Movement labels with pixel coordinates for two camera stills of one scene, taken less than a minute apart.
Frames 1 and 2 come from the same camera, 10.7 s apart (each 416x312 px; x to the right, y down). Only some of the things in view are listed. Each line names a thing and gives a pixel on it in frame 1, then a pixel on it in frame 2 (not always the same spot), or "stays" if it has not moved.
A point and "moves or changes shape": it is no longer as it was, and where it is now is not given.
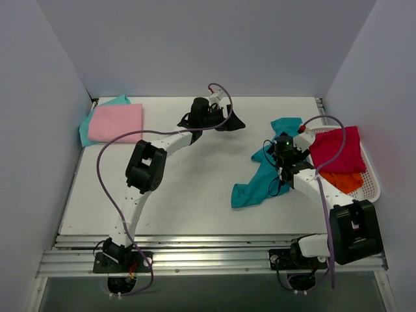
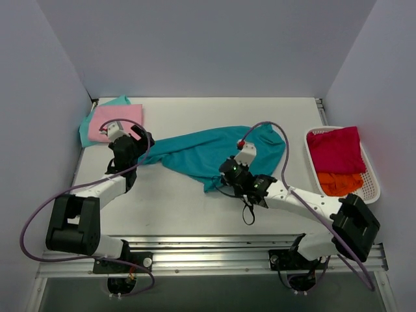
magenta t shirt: [327, 145] stays
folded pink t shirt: [108, 121] stays
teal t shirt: [264, 181] moves or changes shape
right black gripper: [271, 151] → [228, 168]
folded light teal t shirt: [84, 128] stays
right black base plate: [293, 259] stays
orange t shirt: [346, 183] stays
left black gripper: [222, 117] → [140, 138]
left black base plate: [136, 261] stays
